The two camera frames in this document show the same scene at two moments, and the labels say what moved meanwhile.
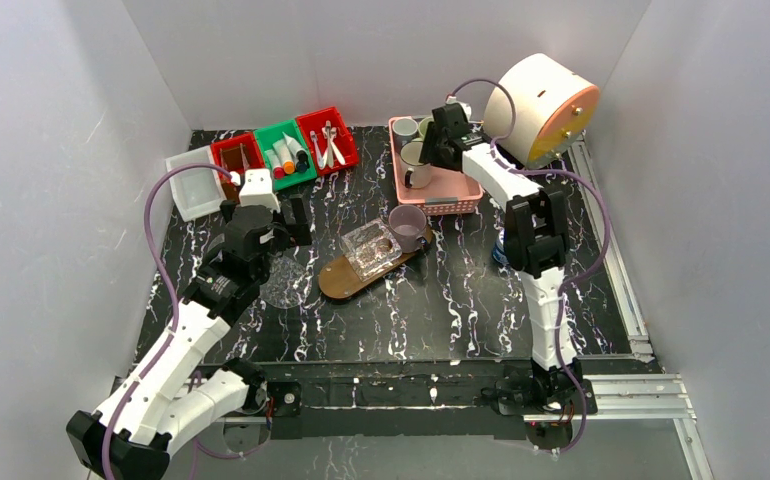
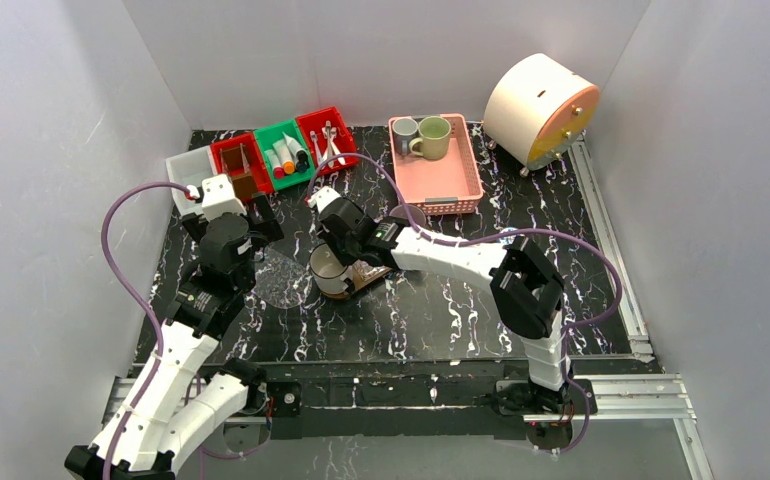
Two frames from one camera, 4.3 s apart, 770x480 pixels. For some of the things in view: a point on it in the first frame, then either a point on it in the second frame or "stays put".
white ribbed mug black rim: [417, 174] -> [328, 270]
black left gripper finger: [301, 234] -> [265, 222]
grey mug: [403, 131] stays put
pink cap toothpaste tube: [278, 170] stays put
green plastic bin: [267, 136] stays put
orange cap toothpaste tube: [285, 156] stays put
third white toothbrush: [334, 146] stays put
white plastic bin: [195, 189] stays put
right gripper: [436, 142] -> [335, 234]
